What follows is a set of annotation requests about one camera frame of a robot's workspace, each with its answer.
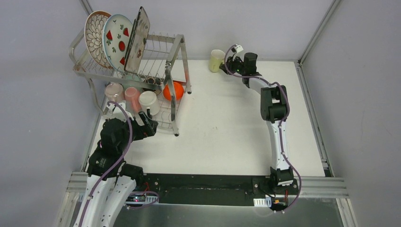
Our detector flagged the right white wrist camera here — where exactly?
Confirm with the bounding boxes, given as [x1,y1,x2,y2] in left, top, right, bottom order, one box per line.
[231,44,244,54]

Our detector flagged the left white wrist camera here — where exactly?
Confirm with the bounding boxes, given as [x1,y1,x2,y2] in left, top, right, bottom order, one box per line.
[104,104,126,121]

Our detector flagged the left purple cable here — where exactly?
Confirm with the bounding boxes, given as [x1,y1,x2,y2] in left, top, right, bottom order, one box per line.
[78,101,160,227]

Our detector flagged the yellow mug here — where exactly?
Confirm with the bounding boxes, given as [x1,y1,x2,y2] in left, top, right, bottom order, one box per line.
[209,49,225,73]

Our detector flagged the orange plastic bowl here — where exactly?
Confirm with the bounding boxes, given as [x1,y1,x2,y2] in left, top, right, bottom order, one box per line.
[163,81,184,101]

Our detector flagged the mint green bowl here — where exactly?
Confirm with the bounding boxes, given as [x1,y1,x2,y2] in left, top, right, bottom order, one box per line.
[122,74,142,90]

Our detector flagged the white mug dark rim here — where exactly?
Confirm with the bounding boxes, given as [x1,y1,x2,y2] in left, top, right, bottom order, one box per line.
[138,91,160,115]

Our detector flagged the brown patterned small bowl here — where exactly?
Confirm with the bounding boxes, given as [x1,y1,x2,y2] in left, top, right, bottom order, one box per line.
[142,77,162,96]

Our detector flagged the stainless steel dish rack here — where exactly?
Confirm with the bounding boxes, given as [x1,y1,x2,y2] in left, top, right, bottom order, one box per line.
[69,26,192,137]

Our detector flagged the pink cup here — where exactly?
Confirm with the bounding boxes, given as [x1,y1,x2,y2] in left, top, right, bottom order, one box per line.
[124,87,142,113]

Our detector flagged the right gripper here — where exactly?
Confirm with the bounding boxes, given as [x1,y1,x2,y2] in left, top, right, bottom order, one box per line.
[220,54,247,75]

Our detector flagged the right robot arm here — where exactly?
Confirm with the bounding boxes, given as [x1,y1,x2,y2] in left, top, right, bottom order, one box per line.
[220,49,294,194]

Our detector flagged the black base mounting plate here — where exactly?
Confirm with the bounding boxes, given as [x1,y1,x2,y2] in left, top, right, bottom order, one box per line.
[135,173,299,207]

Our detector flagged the watermelon pattern round plate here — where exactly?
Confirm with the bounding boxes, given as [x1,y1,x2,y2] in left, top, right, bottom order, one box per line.
[102,14,133,72]

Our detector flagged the square flower pattern plate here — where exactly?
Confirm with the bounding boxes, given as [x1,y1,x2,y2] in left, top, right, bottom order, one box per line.
[124,6,150,73]

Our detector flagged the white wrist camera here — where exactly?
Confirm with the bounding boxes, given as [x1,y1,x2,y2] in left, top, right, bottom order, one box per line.
[231,44,244,54]
[104,104,126,121]

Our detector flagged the aluminium frame rail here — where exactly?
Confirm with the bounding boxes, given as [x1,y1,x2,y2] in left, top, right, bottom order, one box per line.
[295,61,330,172]

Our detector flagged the floral petal brown-rim plate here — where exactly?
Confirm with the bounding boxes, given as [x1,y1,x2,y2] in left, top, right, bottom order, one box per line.
[84,10,112,69]

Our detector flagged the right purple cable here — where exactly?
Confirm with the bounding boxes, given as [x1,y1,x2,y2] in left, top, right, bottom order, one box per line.
[224,44,302,217]

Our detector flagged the pink iridescent mug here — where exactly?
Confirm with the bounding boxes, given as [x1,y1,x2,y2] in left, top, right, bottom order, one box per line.
[105,83,126,109]

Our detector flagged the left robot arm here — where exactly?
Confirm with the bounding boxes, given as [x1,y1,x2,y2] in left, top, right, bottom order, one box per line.
[74,111,158,227]

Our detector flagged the purple cable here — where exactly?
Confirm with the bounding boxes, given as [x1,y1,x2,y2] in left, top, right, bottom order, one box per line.
[224,44,302,217]
[78,101,160,227]

